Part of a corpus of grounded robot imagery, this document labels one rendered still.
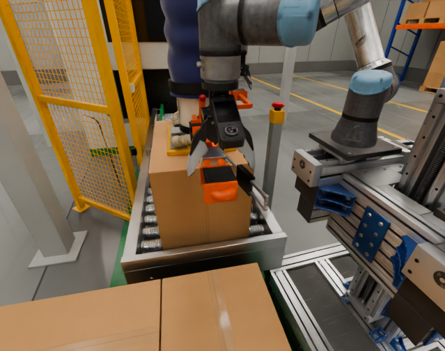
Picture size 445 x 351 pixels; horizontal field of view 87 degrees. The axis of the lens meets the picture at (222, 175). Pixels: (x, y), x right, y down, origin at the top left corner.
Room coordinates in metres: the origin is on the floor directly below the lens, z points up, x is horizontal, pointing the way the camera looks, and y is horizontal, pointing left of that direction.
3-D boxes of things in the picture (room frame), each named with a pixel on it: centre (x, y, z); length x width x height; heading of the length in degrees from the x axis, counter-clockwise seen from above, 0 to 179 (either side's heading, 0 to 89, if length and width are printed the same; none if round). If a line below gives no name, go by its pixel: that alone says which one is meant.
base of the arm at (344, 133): (0.82, -0.48, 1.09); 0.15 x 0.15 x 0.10
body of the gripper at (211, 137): (0.49, 0.01, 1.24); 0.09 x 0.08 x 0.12; 10
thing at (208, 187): (0.46, 0.01, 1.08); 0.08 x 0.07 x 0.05; 10
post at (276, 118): (1.36, -0.32, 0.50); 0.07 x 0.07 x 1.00; 11
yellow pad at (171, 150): (1.03, 0.20, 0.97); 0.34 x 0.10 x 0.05; 10
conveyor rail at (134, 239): (1.78, 0.61, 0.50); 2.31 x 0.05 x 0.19; 11
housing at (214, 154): (0.59, 0.03, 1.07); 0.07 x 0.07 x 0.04; 10
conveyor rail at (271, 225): (1.91, -0.03, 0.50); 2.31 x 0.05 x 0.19; 11
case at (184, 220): (1.06, 0.13, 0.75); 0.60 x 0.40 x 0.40; 11
